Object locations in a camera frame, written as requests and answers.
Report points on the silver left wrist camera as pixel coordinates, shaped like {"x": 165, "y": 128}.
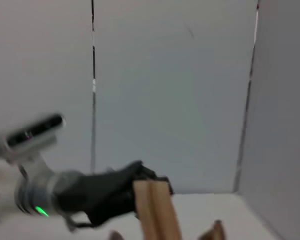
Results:
{"x": 35, "y": 135}

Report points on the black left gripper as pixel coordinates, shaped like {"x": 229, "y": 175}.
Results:
{"x": 97, "y": 197}

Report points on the khaki canvas food bag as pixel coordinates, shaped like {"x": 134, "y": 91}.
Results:
{"x": 157, "y": 212}

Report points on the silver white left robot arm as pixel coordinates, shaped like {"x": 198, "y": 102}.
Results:
{"x": 37, "y": 192}

